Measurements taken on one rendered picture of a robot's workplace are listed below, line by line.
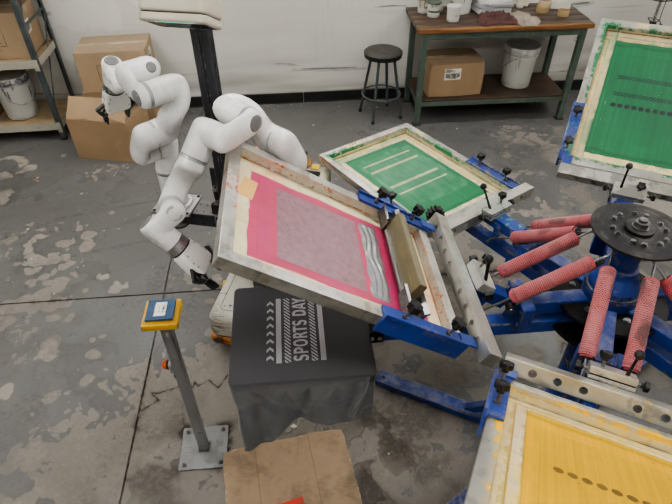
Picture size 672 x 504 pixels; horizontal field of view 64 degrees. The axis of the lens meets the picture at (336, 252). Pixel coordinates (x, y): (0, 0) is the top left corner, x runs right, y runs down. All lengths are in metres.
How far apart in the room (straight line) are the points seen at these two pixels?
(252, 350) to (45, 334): 1.92
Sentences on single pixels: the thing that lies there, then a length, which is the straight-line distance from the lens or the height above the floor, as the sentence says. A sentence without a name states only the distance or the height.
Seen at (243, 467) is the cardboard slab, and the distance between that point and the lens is 2.73.
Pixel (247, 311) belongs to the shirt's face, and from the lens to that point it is 2.02.
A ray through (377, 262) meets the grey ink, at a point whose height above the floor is 1.25.
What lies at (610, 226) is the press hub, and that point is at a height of 1.31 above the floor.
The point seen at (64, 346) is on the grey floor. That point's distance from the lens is 3.48.
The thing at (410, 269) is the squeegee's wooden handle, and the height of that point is 1.29.
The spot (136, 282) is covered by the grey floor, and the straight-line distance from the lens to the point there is 3.70.
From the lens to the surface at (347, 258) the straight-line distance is 1.66.
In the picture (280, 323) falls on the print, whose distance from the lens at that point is 1.96.
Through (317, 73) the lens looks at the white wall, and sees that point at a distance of 5.51.
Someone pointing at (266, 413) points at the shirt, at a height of 0.76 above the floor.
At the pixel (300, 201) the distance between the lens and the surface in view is 1.76.
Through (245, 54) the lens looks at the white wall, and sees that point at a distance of 5.44.
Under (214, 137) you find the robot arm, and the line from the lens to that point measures 1.62.
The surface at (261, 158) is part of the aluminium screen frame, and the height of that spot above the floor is 1.49.
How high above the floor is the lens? 2.41
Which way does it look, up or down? 41 degrees down
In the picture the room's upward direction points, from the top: straight up
